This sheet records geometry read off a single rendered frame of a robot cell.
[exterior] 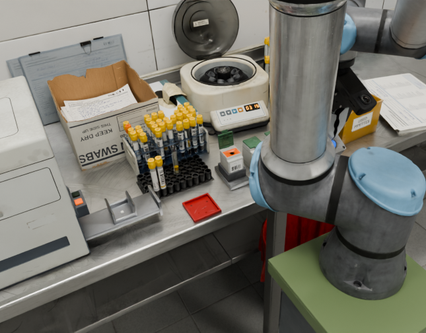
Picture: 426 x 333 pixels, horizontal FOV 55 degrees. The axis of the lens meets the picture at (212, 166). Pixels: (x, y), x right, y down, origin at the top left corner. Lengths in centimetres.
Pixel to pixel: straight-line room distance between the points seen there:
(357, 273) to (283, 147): 27
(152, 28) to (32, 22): 36
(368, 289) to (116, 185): 63
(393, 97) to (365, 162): 74
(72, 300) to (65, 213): 85
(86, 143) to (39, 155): 36
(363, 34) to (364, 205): 30
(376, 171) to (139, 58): 96
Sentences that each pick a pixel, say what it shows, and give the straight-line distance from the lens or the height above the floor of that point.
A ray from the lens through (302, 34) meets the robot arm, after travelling 47.
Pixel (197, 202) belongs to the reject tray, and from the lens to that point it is 96.
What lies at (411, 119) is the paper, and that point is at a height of 89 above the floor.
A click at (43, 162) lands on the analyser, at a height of 113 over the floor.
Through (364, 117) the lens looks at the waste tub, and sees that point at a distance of 116.
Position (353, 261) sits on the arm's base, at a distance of 73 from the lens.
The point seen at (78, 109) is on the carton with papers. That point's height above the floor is 94.
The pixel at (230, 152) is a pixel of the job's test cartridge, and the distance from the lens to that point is 98.
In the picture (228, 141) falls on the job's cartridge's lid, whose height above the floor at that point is 96.
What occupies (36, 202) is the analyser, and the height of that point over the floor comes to 105.
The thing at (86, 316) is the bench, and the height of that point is 27.
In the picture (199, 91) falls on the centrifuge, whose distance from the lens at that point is 117.
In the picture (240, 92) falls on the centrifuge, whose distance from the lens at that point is 118.
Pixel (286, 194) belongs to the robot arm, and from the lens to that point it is 65.
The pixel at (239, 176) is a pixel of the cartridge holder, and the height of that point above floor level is 89.
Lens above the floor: 153
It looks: 38 degrees down
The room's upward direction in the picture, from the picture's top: 4 degrees counter-clockwise
